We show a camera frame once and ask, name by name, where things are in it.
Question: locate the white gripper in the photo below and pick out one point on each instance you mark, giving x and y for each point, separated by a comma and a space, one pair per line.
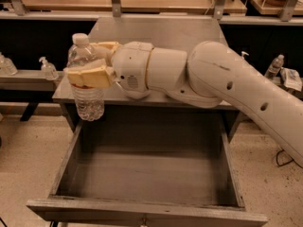
131, 67

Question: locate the white sanitizer pump bottle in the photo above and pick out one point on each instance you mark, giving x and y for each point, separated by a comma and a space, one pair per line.
244, 55

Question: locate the white bowl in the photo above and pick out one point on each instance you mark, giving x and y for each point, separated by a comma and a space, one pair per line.
135, 94

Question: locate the low grey bench left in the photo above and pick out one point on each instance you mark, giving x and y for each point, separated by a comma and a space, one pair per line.
29, 86

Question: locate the small background water bottle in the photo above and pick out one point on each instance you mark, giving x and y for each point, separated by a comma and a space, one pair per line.
274, 67

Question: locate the grey wooden cabinet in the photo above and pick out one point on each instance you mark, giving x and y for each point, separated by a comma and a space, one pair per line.
169, 32

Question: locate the clear plastic water bottle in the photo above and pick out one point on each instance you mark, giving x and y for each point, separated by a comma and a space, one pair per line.
89, 101

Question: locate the open grey top drawer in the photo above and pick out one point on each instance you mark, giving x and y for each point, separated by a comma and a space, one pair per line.
163, 170

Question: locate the clear sanitizer pump bottle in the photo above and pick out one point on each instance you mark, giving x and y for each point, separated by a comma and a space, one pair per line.
48, 69

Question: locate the crumpled white paper bag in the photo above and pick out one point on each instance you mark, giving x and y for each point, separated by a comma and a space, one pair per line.
291, 79

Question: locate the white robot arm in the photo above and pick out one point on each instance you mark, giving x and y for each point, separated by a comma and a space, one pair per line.
210, 74

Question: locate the clear bottle far left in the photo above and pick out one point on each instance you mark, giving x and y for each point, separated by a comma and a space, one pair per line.
7, 65

